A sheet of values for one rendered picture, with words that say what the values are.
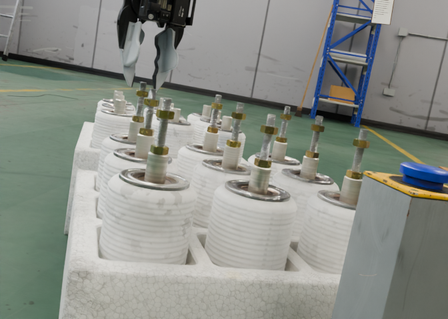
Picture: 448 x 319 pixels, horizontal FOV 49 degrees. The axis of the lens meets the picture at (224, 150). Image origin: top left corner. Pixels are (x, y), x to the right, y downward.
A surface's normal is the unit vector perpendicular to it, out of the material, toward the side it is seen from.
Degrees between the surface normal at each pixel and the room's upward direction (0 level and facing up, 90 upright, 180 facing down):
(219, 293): 90
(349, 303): 90
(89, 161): 90
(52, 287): 0
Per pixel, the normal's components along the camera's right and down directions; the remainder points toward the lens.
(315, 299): 0.26, 0.20
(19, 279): 0.18, -0.97
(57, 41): -0.15, 0.13
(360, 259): -0.95, -0.12
